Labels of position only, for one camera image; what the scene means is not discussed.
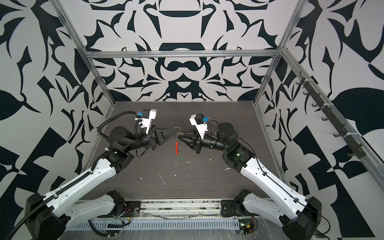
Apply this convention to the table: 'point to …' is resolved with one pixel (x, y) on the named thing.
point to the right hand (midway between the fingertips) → (181, 136)
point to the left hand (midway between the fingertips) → (177, 129)
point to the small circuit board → (246, 226)
